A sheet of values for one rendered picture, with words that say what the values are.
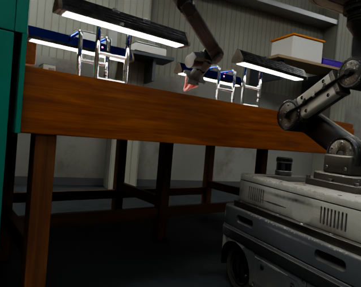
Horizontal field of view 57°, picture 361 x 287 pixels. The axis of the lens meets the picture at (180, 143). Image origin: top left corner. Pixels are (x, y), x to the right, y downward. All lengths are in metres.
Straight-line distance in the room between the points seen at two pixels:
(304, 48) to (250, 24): 0.84
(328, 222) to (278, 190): 0.23
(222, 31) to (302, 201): 3.52
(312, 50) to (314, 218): 3.42
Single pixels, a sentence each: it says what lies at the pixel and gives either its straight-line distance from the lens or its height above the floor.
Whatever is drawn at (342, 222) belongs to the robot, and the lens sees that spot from 1.07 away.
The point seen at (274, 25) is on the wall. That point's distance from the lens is 4.98.
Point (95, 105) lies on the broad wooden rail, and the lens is 1.08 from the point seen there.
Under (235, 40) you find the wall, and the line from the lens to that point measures 4.55.
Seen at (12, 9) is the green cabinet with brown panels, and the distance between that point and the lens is 1.01.
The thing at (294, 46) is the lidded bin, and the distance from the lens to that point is 4.20.
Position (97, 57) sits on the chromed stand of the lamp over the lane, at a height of 0.93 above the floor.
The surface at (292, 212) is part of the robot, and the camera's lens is 1.20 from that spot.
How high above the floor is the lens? 0.61
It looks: 1 degrees down
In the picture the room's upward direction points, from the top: 5 degrees clockwise
